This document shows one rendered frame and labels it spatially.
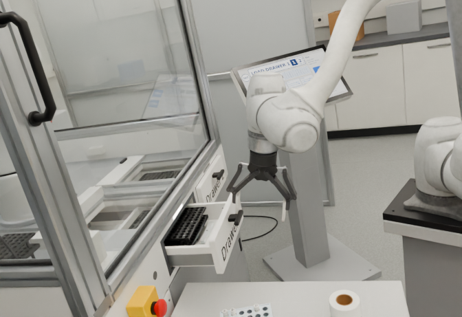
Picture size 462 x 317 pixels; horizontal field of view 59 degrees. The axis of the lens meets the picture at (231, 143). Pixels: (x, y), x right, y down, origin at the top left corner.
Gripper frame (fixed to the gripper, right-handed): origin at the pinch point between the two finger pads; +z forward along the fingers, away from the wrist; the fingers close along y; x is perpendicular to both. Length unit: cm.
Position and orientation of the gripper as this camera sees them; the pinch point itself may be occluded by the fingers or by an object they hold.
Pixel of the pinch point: (260, 212)
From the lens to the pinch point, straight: 122.2
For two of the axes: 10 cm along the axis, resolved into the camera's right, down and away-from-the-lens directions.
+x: -2.2, 3.6, -9.1
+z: -0.2, 9.3, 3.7
